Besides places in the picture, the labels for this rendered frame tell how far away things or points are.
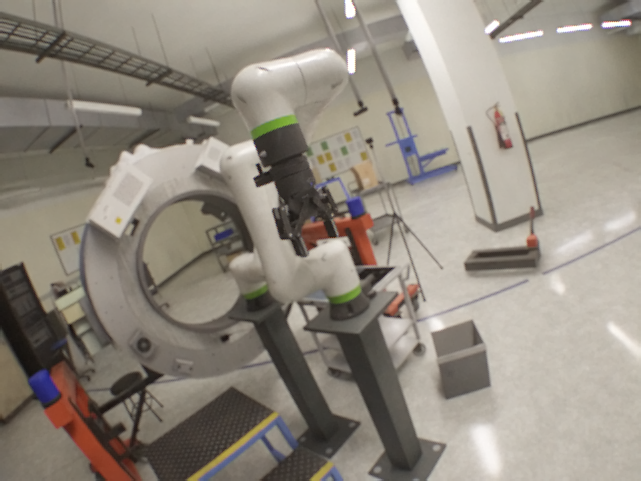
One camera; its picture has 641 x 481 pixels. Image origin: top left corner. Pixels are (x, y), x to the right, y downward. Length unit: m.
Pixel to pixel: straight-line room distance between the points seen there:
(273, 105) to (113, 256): 1.42
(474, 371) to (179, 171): 1.99
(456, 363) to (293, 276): 1.11
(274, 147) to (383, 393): 1.00
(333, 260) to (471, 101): 3.21
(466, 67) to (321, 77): 3.49
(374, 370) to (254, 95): 0.98
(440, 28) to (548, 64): 9.37
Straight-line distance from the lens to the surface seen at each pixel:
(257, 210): 0.99
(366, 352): 1.18
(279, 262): 1.01
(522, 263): 3.03
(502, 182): 4.12
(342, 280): 1.07
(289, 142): 0.59
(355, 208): 2.39
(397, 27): 7.01
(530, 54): 12.89
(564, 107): 13.24
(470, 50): 4.15
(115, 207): 1.71
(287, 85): 0.61
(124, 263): 1.85
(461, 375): 1.90
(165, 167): 1.98
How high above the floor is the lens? 1.42
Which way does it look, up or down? 12 degrees down
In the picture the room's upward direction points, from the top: 21 degrees counter-clockwise
